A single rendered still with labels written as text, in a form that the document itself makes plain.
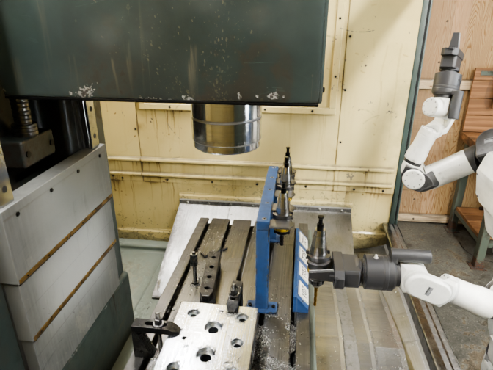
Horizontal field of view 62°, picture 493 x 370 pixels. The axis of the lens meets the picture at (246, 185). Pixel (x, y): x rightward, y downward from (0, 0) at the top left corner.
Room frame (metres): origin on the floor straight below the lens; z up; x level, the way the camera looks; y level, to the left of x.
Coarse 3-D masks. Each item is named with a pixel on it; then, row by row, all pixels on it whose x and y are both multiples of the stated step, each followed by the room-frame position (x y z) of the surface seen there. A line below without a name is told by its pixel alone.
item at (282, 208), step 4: (280, 192) 1.11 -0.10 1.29; (280, 196) 1.11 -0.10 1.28; (284, 196) 1.11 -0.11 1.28; (280, 200) 1.11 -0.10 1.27; (284, 200) 1.10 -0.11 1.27; (288, 200) 1.11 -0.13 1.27; (280, 204) 1.10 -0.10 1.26; (284, 204) 1.10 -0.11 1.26; (288, 204) 1.11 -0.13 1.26; (276, 208) 1.12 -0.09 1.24; (280, 208) 1.10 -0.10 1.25; (284, 208) 1.10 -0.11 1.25; (288, 208) 1.11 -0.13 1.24; (276, 212) 1.11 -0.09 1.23; (280, 212) 1.10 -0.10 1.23; (284, 212) 1.10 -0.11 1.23; (288, 212) 1.10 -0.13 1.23
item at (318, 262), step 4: (308, 248) 0.91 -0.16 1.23; (308, 252) 0.90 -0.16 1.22; (328, 252) 0.90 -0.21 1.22; (308, 256) 0.87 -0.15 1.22; (312, 256) 0.87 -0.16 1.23; (324, 256) 0.87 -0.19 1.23; (328, 256) 0.87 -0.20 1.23; (308, 260) 0.88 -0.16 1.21; (312, 260) 0.87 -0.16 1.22; (316, 260) 0.86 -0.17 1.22; (320, 260) 0.86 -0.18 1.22; (324, 260) 0.86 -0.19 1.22; (328, 260) 0.87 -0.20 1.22; (312, 264) 0.86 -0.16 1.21; (316, 264) 0.86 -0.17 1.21; (320, 264) 0.86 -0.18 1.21; (324, 264) 0.86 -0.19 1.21; (328, 264) 0.87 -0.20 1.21
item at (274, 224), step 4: (272, 220) 1.08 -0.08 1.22; (276, 220) 1.08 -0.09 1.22; (280, 220) 1.08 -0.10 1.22; (284, 220) 1.08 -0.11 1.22; (288, 220) 1.08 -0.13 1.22; (272, 224) 1.06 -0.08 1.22; (276, 224) 1.06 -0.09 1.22; (280, 224) 1.06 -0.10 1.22; (284, 224) 1.06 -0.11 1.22; (288, 224) 1.06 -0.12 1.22; (292, 224) 1.06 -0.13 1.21; (272, 228) 1.04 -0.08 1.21; (276, 228) 1.04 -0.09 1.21; (280, 228) 1.04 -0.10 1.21; (284, 228) 1.04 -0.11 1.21; (288, 228) 1.04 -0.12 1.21
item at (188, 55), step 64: (0, 0) 0.85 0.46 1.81; (64, 0) 0.83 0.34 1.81; (128, 0) 0.82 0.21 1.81; (192, 0) 0.80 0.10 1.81; (256, 0) 0.79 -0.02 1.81; (320, 0) 0.77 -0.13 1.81; (0, 64) 0.85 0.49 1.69; (64, 64) 0.83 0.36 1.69; (128, 64) 0.82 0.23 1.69; (192, 64) 0.80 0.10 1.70; (256, 64) 0.79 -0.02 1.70; (320, 64) 0.77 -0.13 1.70
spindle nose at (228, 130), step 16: (192, 112) 0.89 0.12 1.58; (208, 112) 0.85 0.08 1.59; (224, 112) 0.84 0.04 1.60; (240, 112) 0.85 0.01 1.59; (256, 112) 0.88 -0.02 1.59; (192, 128) 0.89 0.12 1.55; (208, 128) 0.85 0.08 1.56; (224, 128) 0.84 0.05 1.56; (240, 128) 0.85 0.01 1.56; (256, 128) 0.88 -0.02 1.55; (208, 144) 0.85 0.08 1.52; (224, 144) 0.84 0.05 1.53; (240, 144) 0.85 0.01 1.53; (256, 144) 0.88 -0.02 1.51
